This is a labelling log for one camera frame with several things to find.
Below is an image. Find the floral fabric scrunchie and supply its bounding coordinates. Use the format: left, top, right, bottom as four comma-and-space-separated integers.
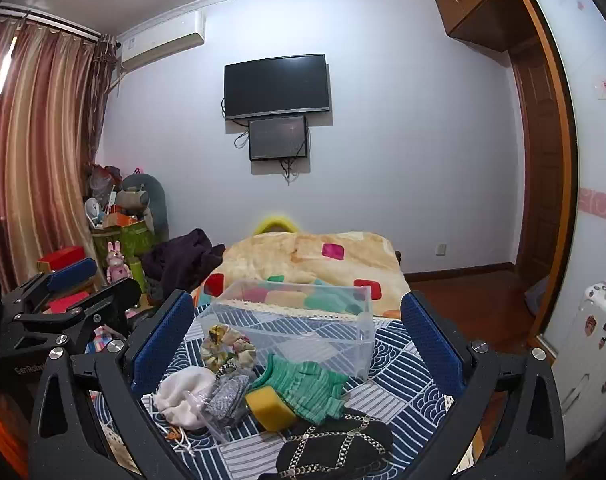
200, 324, 256, 374

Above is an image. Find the black bag with chain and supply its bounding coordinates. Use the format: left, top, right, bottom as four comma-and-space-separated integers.
259, 408, 393, 479

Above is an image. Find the yellow sponge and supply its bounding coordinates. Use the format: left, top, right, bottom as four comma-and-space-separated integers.
245, 386, 297, 432

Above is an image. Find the green knitted cloth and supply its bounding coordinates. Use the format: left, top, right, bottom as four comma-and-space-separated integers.
247, 354, 350, 426

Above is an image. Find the pink rabbit figure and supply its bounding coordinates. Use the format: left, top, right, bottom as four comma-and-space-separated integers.
106, 240, 132, 284

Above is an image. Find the red box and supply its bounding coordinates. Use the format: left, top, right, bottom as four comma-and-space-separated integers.
36, 246, 86, 273

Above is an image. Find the green storage box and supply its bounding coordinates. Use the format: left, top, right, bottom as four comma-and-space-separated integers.
90, 221, 155, 271

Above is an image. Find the dark purple clothing pile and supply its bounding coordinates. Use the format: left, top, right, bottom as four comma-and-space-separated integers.
141, 229, 226, 306

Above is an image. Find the blue patterned tablecloth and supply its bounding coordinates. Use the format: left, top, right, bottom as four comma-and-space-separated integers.
142, 297, 453, 479

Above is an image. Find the grey plush toy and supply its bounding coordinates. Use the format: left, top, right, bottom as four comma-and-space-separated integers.
116, 172, 169, 242

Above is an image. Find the clear plastic storage box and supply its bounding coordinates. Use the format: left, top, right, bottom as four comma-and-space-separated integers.
198, 280, 375, 379

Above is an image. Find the colourful fleece blanket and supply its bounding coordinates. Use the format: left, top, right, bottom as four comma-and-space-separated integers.
207, 231, 410, 318

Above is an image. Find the white small cabinet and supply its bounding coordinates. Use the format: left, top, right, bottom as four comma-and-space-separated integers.
552, 283, 606, 460

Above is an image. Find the striped brown curtain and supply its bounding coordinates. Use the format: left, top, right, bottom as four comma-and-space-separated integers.
0, 18, 116, 290

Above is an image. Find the white air conditioner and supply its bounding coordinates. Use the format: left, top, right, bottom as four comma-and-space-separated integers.
120, 11, 205, 72

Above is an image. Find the brown wooden door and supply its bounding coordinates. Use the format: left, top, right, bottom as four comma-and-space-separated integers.
509, 37, 562, 288

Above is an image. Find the wooden overhead cabinet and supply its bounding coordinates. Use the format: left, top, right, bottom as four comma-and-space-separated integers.
435, 0, 535, 52

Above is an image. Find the yellow plush ring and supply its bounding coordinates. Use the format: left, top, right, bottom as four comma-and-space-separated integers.
252, 213, 301, 235

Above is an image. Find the small wall monitor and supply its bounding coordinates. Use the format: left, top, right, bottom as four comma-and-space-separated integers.
248, 115, 309, 162

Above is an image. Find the large wall television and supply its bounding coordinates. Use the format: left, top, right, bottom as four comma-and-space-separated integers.
223, 54, 331, 120

